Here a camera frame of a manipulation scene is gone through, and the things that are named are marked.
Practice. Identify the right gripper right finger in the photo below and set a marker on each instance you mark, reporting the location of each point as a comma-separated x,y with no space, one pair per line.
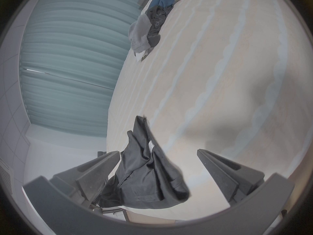
225,175

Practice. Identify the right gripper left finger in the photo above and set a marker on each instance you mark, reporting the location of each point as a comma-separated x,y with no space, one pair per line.
93,177

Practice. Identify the black T-shirt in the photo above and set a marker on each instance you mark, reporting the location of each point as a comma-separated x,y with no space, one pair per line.
149,177

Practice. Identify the bed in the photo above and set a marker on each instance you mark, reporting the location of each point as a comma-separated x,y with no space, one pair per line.
220,70

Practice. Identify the black chest of drawers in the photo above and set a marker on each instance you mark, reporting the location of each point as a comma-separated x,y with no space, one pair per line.
101,154

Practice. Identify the blue-green curtain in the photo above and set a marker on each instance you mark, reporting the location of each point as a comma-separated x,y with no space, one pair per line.
78,33
68,104

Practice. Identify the white ceiling air vent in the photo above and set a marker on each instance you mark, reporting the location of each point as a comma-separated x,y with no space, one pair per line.
5,177

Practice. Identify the white garment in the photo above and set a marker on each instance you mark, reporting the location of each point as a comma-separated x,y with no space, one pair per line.
141,55

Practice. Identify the grey garment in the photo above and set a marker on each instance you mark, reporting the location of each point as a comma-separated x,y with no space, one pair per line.
140,33

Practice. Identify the black garment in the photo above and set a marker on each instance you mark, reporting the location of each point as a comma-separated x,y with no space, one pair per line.
156,18

